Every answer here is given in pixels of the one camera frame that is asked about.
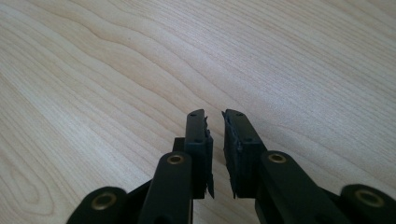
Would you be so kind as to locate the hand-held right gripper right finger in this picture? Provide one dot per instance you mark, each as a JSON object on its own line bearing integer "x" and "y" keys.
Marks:
{"x": 241, "y": 149}

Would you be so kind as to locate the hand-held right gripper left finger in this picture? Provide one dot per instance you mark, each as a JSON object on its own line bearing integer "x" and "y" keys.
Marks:
{"x": 199, "y": 149}

